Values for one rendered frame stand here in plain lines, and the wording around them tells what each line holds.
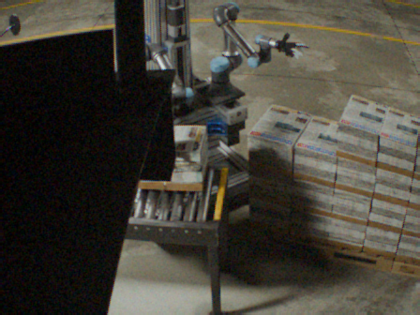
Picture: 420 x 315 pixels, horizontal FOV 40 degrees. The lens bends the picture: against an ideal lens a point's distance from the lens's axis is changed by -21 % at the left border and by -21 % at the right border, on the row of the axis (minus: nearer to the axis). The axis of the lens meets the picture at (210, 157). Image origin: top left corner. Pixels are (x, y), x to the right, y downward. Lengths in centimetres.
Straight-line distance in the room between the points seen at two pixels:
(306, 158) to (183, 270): 107
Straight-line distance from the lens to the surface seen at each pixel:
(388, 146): 373
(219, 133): 448
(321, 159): 395
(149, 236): 356
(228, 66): 438
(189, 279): 431
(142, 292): 423
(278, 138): 402
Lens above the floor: 305
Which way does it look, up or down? 35 degrees down
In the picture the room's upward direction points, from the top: 3 degrees counter-clockwise
